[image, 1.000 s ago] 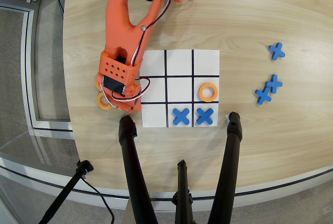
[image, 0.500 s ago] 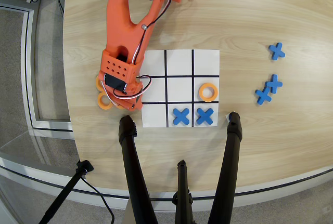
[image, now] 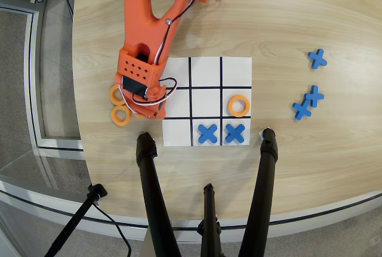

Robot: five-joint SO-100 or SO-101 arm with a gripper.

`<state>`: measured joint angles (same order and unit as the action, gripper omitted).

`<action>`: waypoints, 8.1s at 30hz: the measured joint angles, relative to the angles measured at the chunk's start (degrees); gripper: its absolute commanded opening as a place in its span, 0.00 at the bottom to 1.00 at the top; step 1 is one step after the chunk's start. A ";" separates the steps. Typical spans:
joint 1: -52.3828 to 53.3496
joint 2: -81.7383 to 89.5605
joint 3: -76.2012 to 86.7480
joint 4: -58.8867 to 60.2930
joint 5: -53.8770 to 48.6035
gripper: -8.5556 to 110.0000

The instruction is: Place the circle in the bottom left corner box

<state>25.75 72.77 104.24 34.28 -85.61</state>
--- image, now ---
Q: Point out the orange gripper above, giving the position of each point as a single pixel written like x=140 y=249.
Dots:
x=153 y=113

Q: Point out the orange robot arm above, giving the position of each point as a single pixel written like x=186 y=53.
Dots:
x=140 y=15

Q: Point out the white tic-tac-toe board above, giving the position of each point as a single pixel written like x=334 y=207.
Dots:
x=206 y=102

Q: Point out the blue foam cross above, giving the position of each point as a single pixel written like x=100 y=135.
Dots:
x=207 y=133
x=314 y=96
x=317 y=59
x=235 y=133
x=301 y=110

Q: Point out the black tripod leg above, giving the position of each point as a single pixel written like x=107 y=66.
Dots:
x=152 y=185
x=262 y=185
x=209 y=209

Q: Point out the thin black stand pole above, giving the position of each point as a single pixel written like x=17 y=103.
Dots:
x=74 y=221

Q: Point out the grey metal glass frame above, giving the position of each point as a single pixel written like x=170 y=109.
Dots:
x=30 y=60

